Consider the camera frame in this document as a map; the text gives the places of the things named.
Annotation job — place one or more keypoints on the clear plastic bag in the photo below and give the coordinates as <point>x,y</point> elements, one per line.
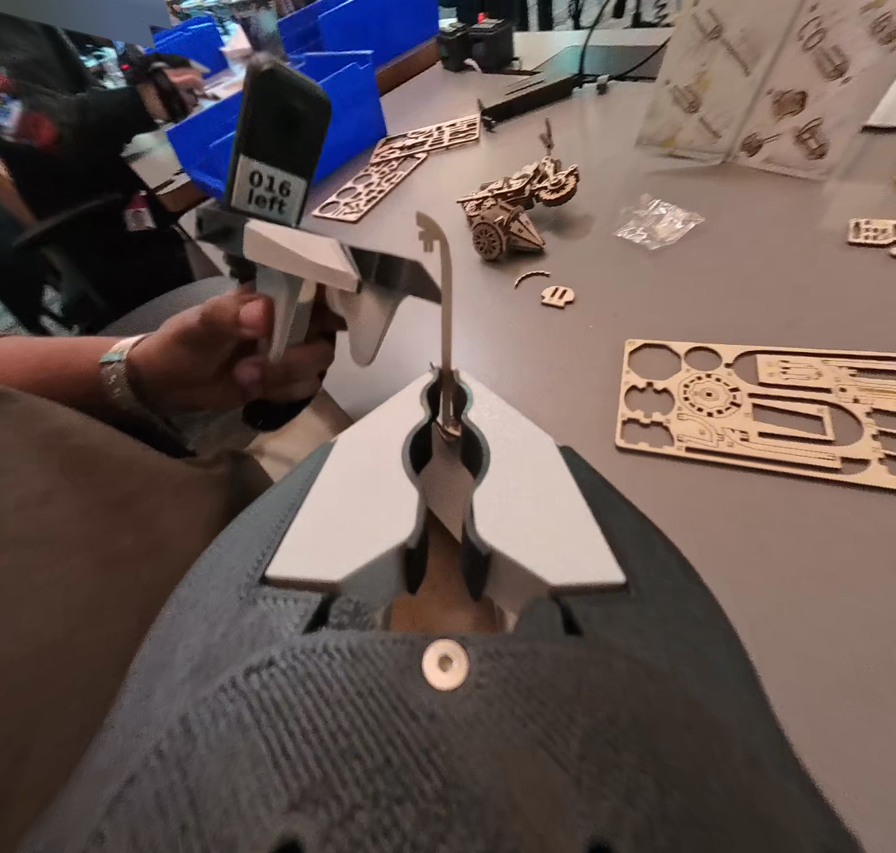
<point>658,219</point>

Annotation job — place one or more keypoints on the wide wooden part sheet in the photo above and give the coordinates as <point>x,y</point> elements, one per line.
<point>721,405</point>

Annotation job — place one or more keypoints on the curved wooden arc piece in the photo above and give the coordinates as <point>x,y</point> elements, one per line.
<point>530,277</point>

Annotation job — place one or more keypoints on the flat black device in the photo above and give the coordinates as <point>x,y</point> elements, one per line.
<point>532,97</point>

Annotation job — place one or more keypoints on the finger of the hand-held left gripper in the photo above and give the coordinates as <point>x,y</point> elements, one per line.
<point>301,251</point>
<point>399,275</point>

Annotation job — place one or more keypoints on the black battery charger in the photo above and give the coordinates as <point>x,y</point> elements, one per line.
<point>493,34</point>
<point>455,44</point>

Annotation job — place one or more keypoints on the wooden sheet with oval cutouts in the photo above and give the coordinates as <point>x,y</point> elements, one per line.
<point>371,188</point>

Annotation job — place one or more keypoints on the grey desk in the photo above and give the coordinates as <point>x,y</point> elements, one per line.
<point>665,587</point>

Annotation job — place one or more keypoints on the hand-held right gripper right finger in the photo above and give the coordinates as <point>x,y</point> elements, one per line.
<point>546,510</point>

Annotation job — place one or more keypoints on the small wooden part piece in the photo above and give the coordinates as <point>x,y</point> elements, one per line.
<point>871,231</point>

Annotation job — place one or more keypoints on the printed instruction sheet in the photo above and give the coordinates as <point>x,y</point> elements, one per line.
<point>770,62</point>

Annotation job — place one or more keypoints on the thin wooden rib piece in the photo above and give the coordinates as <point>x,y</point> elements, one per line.
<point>444,307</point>

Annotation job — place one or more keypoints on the black office chair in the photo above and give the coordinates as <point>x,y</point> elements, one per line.
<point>63,251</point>

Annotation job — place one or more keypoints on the person's left hand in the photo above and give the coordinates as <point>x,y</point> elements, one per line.
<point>203,356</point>

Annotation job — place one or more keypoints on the wooden motorcycle model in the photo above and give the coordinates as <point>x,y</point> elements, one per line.
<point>511,202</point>

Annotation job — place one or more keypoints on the black desk mat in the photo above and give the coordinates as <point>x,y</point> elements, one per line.
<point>602,55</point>

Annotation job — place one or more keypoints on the large blue plastic bin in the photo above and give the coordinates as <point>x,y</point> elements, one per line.
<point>350,118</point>

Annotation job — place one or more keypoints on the silver wristwatch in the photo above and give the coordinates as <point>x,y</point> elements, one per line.
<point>122,377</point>

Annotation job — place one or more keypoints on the slotted round wooden piece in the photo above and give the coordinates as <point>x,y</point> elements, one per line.
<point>558,296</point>

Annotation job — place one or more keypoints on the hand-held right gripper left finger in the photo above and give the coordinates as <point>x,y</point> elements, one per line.
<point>350,510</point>

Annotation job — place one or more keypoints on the person's left forearm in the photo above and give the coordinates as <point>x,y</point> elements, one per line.
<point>49,370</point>

